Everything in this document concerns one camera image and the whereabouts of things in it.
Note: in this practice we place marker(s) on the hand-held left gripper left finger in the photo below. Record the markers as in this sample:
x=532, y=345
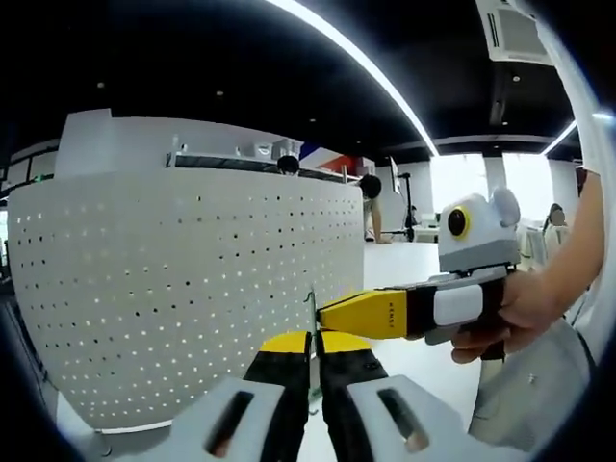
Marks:
x=226, y=418

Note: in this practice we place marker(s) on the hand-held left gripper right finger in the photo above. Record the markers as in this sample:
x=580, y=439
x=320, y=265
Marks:
x=385, y=414

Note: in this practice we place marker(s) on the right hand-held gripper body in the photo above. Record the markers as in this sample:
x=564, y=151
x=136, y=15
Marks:
x=481, y=231

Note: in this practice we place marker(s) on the green hook assembly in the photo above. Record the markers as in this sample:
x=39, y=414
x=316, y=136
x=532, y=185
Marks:
x=314, y=308

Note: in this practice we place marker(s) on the white perforated mounting plate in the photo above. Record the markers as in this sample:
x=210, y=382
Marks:
x=168, y=289

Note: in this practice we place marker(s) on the person's right hand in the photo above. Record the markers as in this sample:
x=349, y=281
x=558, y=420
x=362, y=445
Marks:
x=534, y=303

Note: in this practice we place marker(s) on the white office chair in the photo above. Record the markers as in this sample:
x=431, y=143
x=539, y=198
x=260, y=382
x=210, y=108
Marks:
x=531, y=245

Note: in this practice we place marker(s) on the black tripod stand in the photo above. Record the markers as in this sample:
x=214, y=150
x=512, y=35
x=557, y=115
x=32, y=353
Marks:
x=408, y=212

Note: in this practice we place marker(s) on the short ceiling light strip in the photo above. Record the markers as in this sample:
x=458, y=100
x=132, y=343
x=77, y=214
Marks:
x=560, y=139

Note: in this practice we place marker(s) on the long ceiling light strip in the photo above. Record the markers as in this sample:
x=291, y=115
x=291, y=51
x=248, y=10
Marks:
x=375, y=72

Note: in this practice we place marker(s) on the ceiling air conditioner vent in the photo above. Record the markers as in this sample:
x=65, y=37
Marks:
x=515, y=33

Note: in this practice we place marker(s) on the white storage shelf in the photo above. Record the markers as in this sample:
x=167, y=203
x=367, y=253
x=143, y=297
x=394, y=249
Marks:
x=231, y=154

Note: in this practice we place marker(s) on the white rectangular panel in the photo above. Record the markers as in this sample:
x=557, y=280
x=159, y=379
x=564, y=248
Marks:
x=110, y=144

